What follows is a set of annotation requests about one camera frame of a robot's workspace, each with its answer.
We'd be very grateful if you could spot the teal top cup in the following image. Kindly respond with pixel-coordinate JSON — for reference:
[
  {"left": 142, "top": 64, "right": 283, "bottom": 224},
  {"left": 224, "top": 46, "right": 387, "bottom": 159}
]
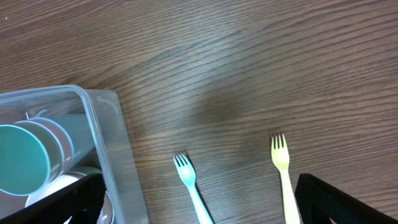
[{"left": 1, "top": 120, "right": 64, "bottom": 196}]

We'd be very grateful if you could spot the light blue plastic fork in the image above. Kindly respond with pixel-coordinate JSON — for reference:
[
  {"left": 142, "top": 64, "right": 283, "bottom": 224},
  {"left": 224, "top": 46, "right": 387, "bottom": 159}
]
[{"left": 173, "top": 154, "right": 214, "bottom": 224}]

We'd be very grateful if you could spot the pink bowl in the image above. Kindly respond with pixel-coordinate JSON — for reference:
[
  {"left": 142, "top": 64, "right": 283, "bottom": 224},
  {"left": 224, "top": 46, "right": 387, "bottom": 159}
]
[{"left": 25, "top": 172, "right": 114, "bottom": 224}]

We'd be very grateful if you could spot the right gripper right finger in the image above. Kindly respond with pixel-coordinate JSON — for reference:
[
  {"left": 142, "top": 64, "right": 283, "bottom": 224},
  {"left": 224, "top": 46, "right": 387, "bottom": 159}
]
[{"left": 295, "top": 173, "right": 397, "bottom": 224}]

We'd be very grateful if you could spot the teal bowl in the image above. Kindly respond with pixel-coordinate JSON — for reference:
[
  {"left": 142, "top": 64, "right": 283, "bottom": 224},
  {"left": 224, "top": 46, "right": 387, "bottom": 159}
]
[{"left": 67, "top": 166, "right": 114, "bottom": 224}]

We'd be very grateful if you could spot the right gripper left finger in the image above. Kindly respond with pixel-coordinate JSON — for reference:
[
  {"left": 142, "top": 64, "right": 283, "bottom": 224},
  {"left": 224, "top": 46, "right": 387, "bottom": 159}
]
[{"left": 1, "top": 174, "right": 106, "bottom": 224}]

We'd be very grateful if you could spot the clear plastic container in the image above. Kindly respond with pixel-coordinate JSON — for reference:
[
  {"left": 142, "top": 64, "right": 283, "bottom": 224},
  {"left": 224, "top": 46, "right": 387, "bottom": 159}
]
[{"left": 1, "top": 85, "right": 149, "bottom": 223}]

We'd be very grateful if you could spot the yellow plastic fork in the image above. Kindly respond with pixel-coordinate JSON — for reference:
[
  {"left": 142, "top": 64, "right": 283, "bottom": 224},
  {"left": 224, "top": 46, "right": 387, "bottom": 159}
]
[{"left": 271, "top": 134, "right": 301, "bottom": 224}]

